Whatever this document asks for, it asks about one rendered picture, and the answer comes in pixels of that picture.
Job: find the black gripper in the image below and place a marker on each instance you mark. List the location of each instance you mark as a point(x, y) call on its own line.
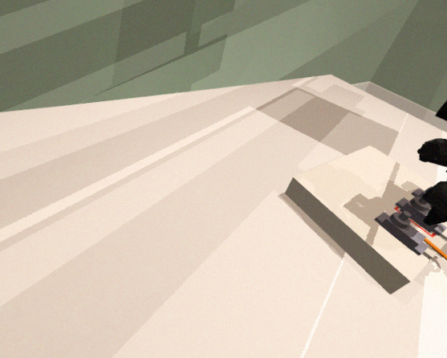
point(437, 197)

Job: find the cream flat panel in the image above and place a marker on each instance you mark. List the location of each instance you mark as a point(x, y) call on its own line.
point(353, 199)

